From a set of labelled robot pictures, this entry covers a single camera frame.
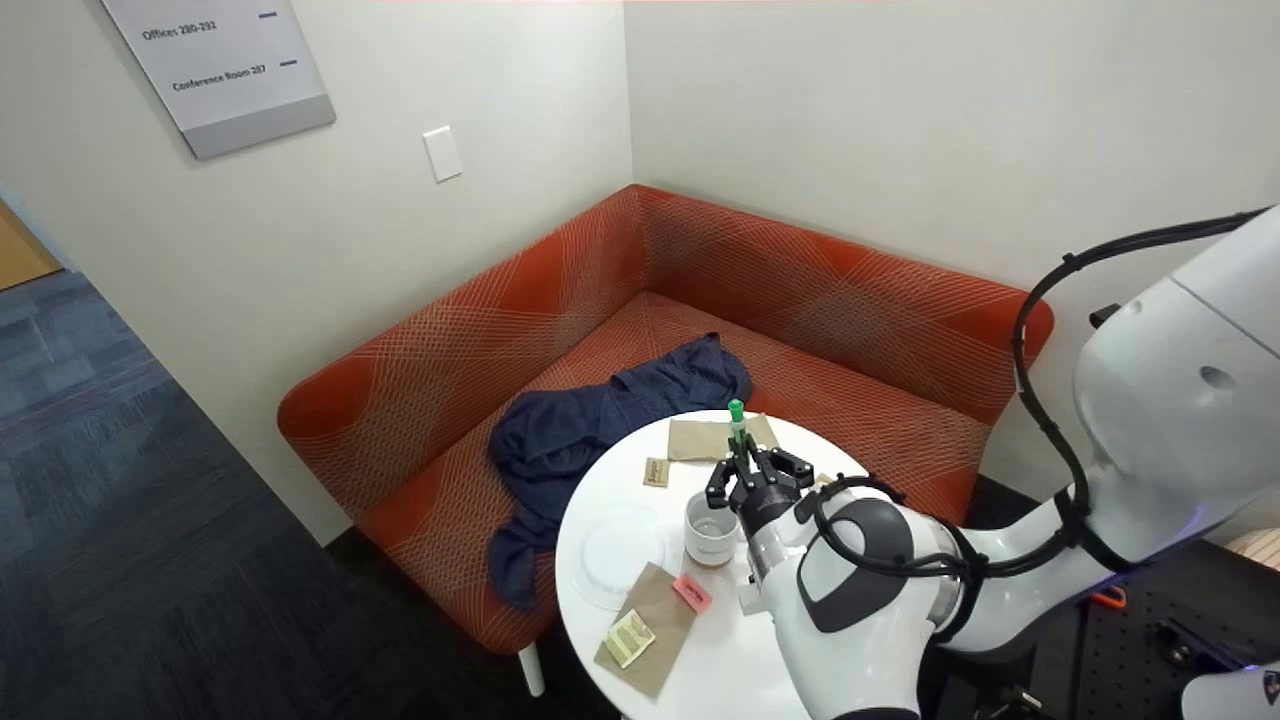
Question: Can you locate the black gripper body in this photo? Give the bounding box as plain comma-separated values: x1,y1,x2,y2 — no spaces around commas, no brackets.
727,460,805,535

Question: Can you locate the green marker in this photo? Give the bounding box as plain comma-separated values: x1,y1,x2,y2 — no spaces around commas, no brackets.
727,395,749,460

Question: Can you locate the white mug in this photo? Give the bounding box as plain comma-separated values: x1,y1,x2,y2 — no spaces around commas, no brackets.
686,493,742,568

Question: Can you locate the pink packet near mug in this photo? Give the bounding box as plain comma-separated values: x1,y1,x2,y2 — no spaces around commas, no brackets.
672,575,712,613

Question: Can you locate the brown napkin under lid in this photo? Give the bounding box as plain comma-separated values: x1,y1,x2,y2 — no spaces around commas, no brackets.
749,416,779,448

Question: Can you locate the brown napkin upper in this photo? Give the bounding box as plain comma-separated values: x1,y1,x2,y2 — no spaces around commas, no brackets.
669,420,731,464

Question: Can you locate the tiny brown packet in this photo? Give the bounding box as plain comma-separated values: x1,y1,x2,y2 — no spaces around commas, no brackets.
644,460,669,486

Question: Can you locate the round white table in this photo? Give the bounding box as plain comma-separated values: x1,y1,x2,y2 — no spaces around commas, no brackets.
557,410,807,720

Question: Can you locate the clear plastic lid left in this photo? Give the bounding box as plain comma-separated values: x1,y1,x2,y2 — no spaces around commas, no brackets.
579,522,648,593

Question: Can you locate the brown napkin with yellow packet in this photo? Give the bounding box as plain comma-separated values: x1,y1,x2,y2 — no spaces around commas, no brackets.
597,562,698,701

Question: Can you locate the orange corner sofa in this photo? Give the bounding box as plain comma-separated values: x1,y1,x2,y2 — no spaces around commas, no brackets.
276,185,1051,655

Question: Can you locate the yellow sweetener packet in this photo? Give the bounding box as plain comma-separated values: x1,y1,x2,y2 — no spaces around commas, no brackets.
604,615,655,667

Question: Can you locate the dark blue cloth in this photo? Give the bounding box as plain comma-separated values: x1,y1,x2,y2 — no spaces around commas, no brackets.
483,331,753,613

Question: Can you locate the orange handled clamp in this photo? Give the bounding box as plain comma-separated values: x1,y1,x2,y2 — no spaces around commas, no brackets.
1090,589,1129,613

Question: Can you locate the white wall switch plate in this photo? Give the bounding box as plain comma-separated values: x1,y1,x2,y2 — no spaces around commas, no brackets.
424,122,466,185

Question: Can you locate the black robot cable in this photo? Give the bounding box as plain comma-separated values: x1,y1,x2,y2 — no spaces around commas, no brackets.
795,205,1274,633

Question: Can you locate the wall sign plaque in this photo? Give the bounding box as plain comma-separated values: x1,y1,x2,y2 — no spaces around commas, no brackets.
102,0,335,158

